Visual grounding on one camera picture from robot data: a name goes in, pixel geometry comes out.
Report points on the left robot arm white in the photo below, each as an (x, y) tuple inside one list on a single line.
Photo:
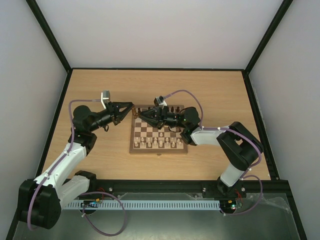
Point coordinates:
[(41, 199)]

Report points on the black frame post left rear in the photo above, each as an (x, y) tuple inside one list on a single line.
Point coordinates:
[(39, 16)]

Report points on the light blue cable duct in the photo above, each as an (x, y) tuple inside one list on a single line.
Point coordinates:
[(206, 205)]

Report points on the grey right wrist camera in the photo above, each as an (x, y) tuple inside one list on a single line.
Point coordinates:
[(160, 102)]

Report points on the wooden chess board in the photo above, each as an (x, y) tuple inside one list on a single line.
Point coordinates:
[(145, 139)]

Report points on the black frame post right rear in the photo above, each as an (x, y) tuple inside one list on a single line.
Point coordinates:
[(276, 20)]

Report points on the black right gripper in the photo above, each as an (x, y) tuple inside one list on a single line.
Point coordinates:
[(159, 116)]

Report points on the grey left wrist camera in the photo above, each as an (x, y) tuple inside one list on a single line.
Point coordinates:
[(105, 98)]

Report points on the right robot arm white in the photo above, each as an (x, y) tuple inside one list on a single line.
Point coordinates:
[(242, 149)]

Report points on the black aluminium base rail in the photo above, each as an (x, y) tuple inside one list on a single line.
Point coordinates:
[(208, 188)]

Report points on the black frame post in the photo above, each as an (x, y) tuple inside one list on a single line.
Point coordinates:
[(39, 16), (276, 20)]

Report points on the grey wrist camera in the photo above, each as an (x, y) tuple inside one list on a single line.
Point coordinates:
[(105, 98), (160, 102)]

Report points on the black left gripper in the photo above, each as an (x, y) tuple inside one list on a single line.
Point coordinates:
[(114, 111)]

